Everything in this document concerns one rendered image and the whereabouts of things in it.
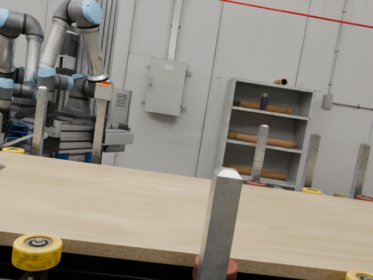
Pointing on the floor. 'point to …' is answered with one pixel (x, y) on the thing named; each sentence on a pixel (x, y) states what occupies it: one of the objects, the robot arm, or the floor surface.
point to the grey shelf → (295, 159)
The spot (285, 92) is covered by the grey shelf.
